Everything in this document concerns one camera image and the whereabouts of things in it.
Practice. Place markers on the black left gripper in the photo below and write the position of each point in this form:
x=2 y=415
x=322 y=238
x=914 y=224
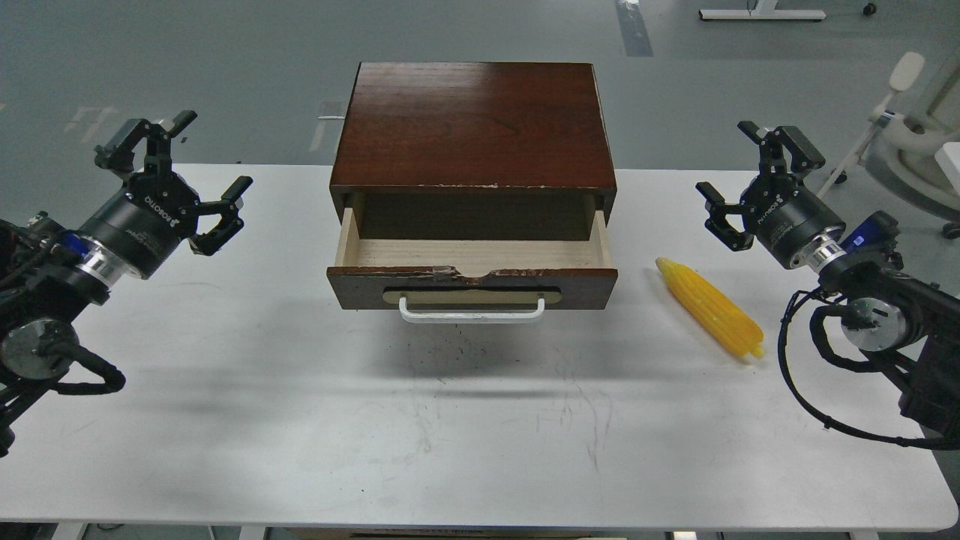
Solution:
x=139 y=217

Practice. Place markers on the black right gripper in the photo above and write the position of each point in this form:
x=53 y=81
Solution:
x=777 y=210

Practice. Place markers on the yellow corn cob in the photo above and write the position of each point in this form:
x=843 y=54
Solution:
x=732 y=328

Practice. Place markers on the wooden drawer with white handle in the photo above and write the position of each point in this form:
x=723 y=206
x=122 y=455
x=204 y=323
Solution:
x=473 y=276

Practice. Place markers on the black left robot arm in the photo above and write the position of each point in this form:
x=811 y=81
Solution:
x=51 y=274

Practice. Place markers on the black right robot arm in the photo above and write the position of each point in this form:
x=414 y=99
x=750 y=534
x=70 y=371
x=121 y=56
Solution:
x=872 y=317

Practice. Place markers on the dark wooden drawer cabinet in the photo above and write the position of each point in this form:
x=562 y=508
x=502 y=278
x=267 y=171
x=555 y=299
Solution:
x=475 y=150

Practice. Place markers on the white office chair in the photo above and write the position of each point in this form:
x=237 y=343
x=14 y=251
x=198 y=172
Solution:
x=904 y=151

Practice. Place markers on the white table leg base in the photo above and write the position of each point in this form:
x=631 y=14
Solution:
x=762 y=11

